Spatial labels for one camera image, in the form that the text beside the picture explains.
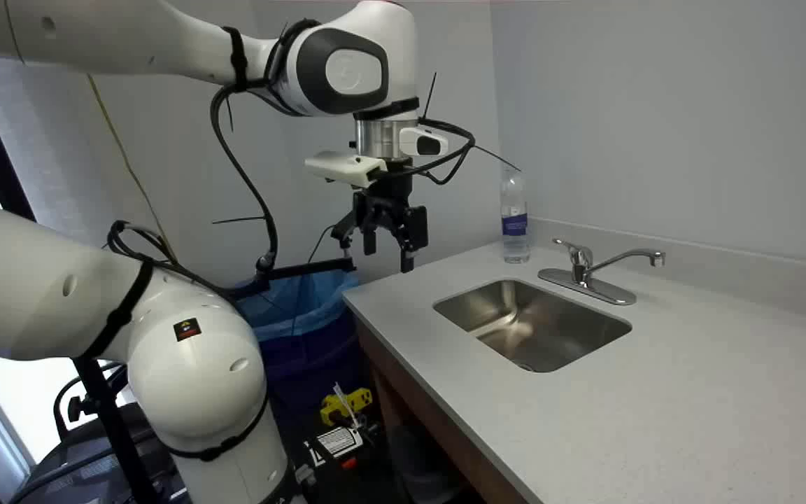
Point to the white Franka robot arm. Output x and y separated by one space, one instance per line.
188 372

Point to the clear plastic water bottle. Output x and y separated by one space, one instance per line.
515 233

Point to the stainless steel sink basin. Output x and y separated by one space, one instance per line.
533 326

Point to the chrome sink faucet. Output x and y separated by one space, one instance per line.
589 273

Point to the white and red box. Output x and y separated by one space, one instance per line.
339 443

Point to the white box with black face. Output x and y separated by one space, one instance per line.
421 141

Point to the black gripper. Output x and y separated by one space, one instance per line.
389 184

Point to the yellow tool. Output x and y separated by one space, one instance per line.
346 407

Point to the black slanted stand pole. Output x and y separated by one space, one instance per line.
114 436

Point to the brown wooden counter cabinet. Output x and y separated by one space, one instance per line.
421 410

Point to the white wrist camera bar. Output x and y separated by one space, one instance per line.
346 169

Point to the black equipment cart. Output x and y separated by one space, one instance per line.
76 471

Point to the bin with blue bag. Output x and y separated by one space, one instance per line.
300 317

